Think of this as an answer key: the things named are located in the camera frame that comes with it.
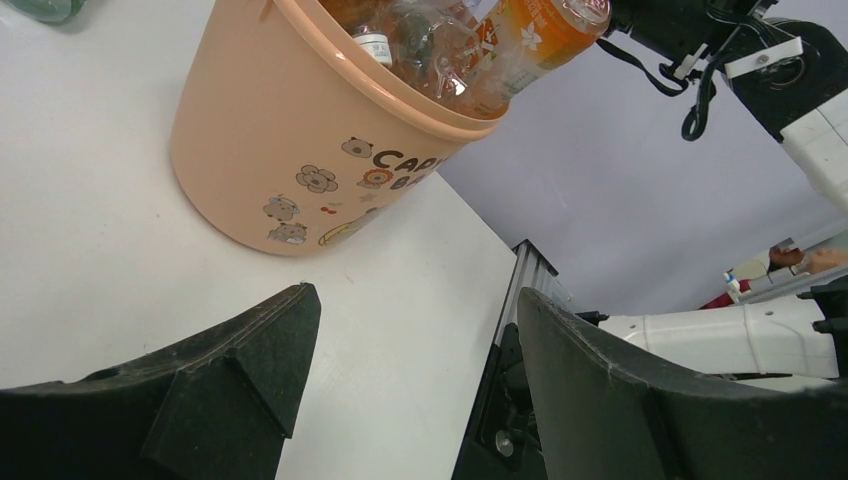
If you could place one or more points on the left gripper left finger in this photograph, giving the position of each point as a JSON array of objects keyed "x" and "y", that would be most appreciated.
[{"x": 219, "y": 404}]

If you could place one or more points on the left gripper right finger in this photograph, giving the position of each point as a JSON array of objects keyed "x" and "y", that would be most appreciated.
[{"x": 607, "y": 409}]

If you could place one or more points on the orange cartoon plastic bin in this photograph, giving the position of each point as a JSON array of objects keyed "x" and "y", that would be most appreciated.
[{"x": 290, "y": 138}]

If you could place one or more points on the orange drink bottle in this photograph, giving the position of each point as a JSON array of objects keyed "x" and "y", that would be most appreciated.
[{"x": 523, "y": 40}]

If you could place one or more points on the crushed clear bottle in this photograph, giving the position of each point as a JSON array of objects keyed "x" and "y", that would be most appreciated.
[{"x": 434, "y": 48}]

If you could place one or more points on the green label bottle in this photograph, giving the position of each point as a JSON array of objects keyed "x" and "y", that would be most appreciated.
[{"x": 48, "y": 11}]

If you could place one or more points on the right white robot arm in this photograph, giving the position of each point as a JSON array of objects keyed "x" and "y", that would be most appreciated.
[{"x": 674, "y": 203}]

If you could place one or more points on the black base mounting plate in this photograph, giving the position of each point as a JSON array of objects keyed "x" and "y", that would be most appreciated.
[{"x": 501, "y": 440}]

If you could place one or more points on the aluminium table edge rail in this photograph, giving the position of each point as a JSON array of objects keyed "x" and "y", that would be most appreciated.
[{"x": 531, "y": 270}]

